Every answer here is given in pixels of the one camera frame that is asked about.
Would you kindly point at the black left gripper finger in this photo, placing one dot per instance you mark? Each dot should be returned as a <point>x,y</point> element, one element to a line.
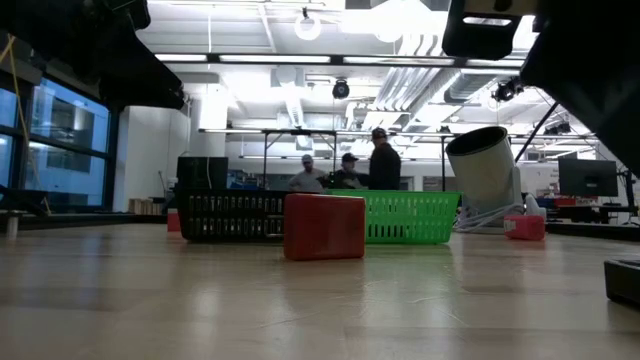
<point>145,85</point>

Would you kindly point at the pink white plug charger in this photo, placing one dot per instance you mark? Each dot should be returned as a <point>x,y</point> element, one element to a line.
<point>173,222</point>

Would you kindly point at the red item with white end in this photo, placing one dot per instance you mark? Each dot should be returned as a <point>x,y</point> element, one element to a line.
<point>527,227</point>

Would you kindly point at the red charger with port slots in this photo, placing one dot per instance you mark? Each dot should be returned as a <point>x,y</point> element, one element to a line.
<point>325,227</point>

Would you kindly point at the black box item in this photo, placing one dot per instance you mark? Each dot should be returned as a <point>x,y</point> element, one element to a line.
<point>625,285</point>

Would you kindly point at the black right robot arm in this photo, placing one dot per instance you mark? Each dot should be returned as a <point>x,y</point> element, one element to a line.
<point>600,75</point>

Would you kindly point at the large window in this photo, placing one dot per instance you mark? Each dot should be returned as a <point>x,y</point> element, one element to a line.
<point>70,120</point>

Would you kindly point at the black monitor back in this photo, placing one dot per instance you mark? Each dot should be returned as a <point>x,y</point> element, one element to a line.
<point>200,172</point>

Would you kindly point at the black monitor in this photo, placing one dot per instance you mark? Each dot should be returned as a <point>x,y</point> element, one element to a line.
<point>200,172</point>
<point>587,177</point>

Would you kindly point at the wooden crates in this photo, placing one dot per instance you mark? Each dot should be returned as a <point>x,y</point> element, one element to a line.
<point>145,206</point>

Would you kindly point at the white cylinder with dark opening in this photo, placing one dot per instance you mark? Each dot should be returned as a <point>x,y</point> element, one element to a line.
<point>485,175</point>

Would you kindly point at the long ceiling light bar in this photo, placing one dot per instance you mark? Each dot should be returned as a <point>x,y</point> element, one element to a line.
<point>275,58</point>

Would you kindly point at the person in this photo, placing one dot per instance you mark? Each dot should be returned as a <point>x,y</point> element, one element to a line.
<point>350,177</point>
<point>306,182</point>
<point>385,167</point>

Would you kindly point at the round white pendant lamp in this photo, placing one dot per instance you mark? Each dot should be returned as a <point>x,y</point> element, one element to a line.
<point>307,30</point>

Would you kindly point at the black plastic basket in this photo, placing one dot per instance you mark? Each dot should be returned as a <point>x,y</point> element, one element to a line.
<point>225,237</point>

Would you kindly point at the white round piece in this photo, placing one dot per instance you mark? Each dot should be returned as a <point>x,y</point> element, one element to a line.
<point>534,206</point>

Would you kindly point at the green plastic basket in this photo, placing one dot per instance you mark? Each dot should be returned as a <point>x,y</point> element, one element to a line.
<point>400,215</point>

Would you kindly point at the background desk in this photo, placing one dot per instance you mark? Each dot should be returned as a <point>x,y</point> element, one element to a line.
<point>590,212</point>

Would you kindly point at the silver ventilation duct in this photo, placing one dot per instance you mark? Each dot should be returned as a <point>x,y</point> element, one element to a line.
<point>465,85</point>

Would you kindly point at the black ceiling camera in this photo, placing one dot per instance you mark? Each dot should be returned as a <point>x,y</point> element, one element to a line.
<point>341,90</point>

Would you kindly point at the black background rig frame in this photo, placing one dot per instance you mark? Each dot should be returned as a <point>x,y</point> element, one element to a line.
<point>300,132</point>

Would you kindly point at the white frame peg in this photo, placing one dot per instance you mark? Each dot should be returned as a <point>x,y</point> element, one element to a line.
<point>12,227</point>

